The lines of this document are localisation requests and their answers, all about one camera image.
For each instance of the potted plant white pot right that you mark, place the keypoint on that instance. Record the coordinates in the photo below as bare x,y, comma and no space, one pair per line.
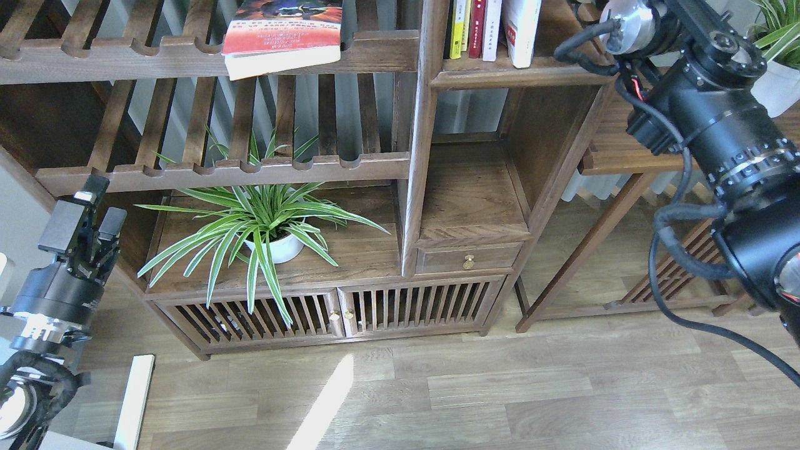
777,36

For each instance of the dark wooden bookshelf cabinet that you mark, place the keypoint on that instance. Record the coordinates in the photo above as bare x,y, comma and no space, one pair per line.
441,153

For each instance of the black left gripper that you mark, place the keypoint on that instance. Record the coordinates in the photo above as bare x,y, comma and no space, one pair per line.
69,289

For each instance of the left slatted cabinet door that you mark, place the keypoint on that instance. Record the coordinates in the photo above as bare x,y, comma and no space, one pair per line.
227,324

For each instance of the pale lilac white book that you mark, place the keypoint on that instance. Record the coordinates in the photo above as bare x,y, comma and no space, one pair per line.
492,29

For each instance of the spider plant white pot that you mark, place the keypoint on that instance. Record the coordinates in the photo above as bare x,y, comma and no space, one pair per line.
244,221

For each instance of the small drawer brass knob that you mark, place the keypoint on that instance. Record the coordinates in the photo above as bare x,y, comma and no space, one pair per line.
467,258

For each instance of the red orange cover book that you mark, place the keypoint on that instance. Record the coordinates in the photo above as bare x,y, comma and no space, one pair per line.
274,36

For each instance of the dark red upright book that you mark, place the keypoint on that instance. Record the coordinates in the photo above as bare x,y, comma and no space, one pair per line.
476,29

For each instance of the white table leg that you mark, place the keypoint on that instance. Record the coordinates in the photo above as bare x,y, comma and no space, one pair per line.
130,420

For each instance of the yellow upright book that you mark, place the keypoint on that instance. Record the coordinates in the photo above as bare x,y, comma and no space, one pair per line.
457,19

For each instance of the wooden side table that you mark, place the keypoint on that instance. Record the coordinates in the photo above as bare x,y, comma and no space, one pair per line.
612,153

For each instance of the cream thin upright book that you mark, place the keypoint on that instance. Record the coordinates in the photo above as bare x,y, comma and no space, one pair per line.
466,28

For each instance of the slatted cabinet door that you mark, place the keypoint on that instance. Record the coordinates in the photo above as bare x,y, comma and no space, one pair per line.
423,308
227,324

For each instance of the right slatted cabinet door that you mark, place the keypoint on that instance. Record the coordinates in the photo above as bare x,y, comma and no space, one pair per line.
423,308

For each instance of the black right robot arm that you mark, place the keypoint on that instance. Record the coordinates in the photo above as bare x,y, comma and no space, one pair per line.
688,76

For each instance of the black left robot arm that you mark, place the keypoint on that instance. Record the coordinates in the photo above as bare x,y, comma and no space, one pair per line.
34,390

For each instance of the large white book red stamp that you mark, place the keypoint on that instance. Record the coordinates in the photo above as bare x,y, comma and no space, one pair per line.
520,21

